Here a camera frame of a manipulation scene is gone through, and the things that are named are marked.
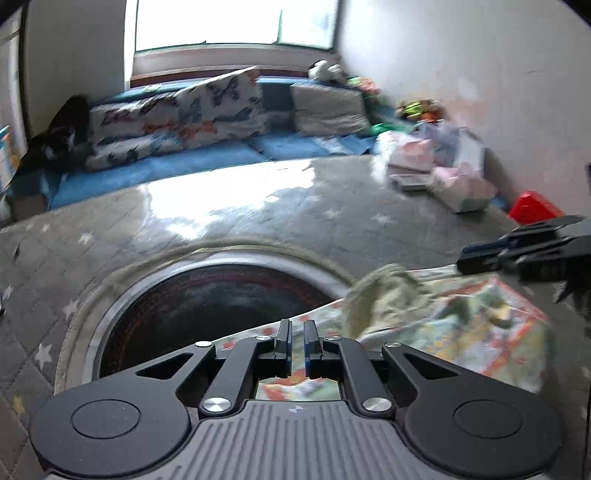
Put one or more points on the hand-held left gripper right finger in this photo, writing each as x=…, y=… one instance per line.
x=311, y=345

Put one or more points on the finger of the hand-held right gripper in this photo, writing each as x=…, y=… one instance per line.
x=531, y=230
x=503, y=264

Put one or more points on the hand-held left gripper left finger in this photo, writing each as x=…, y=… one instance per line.
x=285, y=344

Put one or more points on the colourful printed garment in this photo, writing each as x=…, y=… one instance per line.
x=466, y=318

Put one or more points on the red box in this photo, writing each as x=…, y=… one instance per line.
x=533, y=207

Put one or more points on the grey quilted star mat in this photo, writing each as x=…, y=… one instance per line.
x=323, y=203

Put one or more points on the colourful toy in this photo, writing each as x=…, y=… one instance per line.
x=418, y=110

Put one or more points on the green toy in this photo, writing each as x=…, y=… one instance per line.
x=364, y=87

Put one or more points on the blue floor mat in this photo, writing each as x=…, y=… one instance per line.
x=152, y=168

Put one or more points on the grey pillow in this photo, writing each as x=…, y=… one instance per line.
x=328, y=108

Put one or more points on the large butterfly print pillow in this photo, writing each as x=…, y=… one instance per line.
x=221, y=108

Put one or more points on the blue cushion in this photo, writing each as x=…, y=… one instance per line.
x=274, y=94

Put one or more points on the long butterfly print pillow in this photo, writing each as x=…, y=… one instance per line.
x=124, y=152
x=134, y=115

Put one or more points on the white plush toy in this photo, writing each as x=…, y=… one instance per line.
x=325, y=71

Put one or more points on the black bag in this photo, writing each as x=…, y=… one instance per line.
x=62, y=127

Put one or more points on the window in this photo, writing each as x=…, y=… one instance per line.
x=231, y=21

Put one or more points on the stack of books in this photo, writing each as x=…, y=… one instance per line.
x=8, y=154

